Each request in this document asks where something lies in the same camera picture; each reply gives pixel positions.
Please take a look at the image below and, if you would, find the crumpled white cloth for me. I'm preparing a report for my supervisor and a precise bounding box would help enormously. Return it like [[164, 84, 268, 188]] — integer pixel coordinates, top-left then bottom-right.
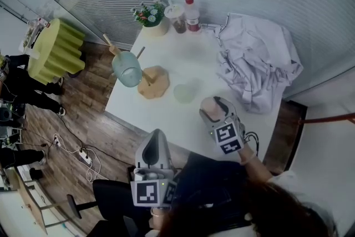
[[213, 12, 305, 114]]

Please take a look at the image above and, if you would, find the clear lidded drink cup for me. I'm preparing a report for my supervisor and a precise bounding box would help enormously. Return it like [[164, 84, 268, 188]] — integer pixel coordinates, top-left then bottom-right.
[[164, 4, 186, 34]]

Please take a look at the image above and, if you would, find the teal textured cup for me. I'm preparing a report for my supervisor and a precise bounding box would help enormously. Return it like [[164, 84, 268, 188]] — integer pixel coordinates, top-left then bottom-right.
[[111, 51, 143, 89]]

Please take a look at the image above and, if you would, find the wooden cup rack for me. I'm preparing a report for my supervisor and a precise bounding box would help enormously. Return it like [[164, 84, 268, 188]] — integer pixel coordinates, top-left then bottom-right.
[[103, 33, 170, 100]]

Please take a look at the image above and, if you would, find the light wooden desk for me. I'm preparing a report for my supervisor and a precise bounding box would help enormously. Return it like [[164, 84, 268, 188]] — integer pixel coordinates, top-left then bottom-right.
[[0, 166, 70, 234]]

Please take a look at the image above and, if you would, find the round table with green cloth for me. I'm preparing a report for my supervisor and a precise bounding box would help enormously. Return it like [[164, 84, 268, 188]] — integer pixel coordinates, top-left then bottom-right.
[[27, 18, 86, 85]]

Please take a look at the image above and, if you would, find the pink cup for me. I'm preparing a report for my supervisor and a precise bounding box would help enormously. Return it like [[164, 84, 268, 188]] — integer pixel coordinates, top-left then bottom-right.
[[199, 96, 222, 120]]

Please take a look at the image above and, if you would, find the long white power strip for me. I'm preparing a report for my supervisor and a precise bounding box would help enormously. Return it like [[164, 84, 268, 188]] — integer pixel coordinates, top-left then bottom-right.
[[79, 148, 93, 164]]

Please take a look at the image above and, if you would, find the person's white shirt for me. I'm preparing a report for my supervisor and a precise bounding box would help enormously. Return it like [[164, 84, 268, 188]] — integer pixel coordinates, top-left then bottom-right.
[[266, 170, 336, 234]]

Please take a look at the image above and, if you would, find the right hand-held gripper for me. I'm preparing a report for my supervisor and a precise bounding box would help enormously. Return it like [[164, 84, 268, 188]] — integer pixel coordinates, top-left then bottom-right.
[[199, 96, 246, 155]]

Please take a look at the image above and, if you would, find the potted flower plant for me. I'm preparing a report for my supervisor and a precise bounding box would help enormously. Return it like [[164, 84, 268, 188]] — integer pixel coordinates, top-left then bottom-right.
[[130, 1, 170, 36]]

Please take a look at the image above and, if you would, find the person's dark clothing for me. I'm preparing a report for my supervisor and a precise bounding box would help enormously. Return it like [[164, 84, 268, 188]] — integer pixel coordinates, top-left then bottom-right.
[[166, 152, 250, 231]]

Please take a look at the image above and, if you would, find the reddish-brown coat rack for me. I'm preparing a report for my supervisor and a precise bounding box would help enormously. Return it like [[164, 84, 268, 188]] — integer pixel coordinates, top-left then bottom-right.
[[298, 112, 355, 125]]

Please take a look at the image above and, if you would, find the pale green cup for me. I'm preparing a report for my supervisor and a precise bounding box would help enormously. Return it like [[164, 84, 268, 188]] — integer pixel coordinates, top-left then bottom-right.
[[173, 79, 200, 105]]

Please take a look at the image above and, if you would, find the pale wrist bangle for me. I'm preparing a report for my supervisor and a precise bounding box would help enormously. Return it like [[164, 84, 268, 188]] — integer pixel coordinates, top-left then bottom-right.
[[240, 151, 257, 166], [150, 207, 167, 217]]

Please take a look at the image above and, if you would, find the black office chair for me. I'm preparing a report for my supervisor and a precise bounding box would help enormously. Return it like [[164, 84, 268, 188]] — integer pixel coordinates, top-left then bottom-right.
[[66, 179, 156, 237]]

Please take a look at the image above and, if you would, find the person's left forearm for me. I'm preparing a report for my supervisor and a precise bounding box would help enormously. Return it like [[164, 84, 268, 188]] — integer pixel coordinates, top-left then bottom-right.
[[151, 206, 167, 231]]

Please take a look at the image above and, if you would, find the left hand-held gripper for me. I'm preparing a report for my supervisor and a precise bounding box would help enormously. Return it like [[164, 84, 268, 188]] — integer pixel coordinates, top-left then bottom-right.
[[130, 128, 178, 208]]

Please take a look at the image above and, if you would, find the person's right forearm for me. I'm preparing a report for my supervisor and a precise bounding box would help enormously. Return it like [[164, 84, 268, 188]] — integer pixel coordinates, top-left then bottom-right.
[[240, 147, 274, 184]]

